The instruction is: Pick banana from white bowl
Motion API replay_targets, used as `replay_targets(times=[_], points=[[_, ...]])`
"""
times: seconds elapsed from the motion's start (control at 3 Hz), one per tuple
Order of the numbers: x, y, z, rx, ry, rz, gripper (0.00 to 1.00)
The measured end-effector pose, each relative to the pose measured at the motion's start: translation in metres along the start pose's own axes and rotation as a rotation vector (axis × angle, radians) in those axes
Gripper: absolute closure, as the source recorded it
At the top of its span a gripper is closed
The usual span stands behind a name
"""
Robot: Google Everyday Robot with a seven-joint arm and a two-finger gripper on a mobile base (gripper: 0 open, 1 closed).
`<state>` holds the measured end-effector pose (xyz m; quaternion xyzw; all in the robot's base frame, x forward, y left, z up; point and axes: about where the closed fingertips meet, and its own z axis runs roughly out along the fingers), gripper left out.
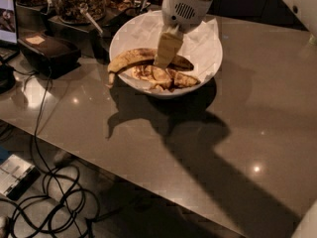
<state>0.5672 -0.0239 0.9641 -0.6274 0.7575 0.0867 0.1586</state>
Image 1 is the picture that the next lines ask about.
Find laptop computer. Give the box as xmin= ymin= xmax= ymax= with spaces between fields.
xmin=0 ymin=0 xmax=19 ymax=62

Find white paper bowl liner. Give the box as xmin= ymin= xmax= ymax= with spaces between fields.
xmin=110 ymin=11 xmax=223 ymax=83

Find ripe spotted banana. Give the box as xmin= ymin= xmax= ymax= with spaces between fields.
xmin=107 ymin=48 xmax=194 ymax=87

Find silver power adapter box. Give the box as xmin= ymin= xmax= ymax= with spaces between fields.
xmin=0 ymin=155 xmax=40 ymax=200

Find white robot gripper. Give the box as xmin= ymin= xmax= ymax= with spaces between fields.
xmin=154 ymin=0 xmax=213 ymax=68

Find white ceramic bowl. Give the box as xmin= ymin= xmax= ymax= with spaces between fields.
xmin=118 ymin=15 xmax=216 ymax=99

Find brown banana bunch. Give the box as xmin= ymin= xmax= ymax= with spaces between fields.
xmin=132 ymin=65 xmax=200 ymax=92

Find white scoop handle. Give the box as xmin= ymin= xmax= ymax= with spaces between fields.
xmin=79 ymin=7 xmax=103 ymax=37

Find black jar stand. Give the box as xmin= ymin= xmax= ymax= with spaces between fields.
xmin=16 ymin=5 xmax=137 ymax=59

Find black box with label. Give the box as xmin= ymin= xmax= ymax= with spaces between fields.
xmin=18 ymin=32 xmax=81 ymax=79

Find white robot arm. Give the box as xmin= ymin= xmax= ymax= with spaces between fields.
xmin=181 ymin=0 xmax=317 ymax=238

